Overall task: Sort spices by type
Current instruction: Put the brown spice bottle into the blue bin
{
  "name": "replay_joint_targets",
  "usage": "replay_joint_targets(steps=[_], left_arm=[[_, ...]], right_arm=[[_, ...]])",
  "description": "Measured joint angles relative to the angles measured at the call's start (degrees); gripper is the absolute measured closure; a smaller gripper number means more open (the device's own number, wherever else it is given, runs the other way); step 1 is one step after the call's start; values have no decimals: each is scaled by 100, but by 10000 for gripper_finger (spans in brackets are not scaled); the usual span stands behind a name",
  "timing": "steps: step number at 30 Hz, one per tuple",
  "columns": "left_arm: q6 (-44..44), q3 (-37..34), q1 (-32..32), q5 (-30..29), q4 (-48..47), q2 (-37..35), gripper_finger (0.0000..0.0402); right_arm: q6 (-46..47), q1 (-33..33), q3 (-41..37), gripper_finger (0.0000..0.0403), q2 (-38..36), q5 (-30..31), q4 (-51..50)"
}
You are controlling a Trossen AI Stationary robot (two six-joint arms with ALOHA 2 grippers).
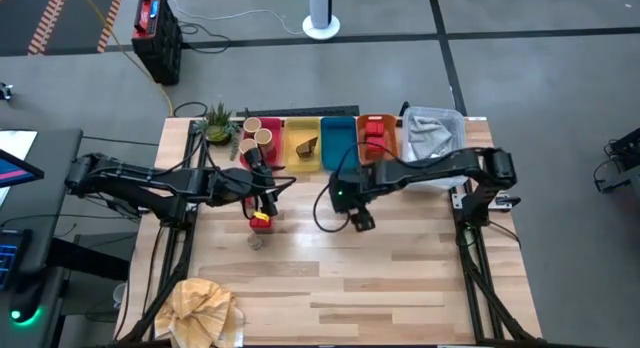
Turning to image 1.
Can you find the black slotted rail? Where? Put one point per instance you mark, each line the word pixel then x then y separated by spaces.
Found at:
pixel 300 111

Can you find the backlit black keyboard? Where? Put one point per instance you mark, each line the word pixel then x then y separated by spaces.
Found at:
pixel 10 258

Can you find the clear plastic storage container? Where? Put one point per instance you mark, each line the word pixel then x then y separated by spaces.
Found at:
pixel 452 125

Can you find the yellow plastic bin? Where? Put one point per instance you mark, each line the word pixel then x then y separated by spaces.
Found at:
pixel 295 163

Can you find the white cup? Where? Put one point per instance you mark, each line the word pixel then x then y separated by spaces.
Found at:
pixel 119 294

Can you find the orange plastic bin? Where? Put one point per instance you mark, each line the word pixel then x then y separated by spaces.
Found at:
pixel 392 133

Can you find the green potted succulent plant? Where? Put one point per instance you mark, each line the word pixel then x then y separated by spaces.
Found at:
pixel 218 130

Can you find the yellow cloth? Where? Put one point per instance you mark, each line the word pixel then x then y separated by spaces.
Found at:
pixel 197 313

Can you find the brown spice pouch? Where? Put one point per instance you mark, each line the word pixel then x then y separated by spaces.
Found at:
pixel 306 149

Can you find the red plastic bin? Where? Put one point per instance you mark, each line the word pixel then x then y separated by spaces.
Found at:
pixel 274 125

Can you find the red and black toolbox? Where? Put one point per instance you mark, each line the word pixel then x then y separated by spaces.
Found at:
pixel 160 43

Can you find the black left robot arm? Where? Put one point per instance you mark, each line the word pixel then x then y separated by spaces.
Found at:
pixel 150 179

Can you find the black desk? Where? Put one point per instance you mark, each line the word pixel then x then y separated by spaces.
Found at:
pixel 45 213

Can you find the black aluminium frame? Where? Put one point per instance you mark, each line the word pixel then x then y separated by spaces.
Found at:
pixel 480 268
pixel 172 258

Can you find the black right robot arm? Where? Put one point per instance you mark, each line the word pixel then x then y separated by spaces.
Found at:
pixel 435 165

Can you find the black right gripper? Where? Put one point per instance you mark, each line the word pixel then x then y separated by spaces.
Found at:
pixel 352 190

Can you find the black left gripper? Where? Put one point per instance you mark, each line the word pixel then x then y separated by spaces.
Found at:
pixel 262 180

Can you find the white fan base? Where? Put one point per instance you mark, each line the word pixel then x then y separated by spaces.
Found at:
pixel 321 18

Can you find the tablet screen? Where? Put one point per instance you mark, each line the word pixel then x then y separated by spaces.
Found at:
pixel 17 170

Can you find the grey cloth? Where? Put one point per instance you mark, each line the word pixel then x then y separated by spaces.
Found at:
pixel 430 135

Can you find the blue plastic bin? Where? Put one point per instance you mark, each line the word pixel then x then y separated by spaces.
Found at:
pixel 337 143

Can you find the white paper sheet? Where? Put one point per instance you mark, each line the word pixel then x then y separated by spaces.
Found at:
pixel 17 140

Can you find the yellow tape tag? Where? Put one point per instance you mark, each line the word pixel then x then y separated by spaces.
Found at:
pixel 261 217

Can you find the cylindrical spice can tan lid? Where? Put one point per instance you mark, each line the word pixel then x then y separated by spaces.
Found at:
pixel 246 145
pixel 263 136
pixel 251 124

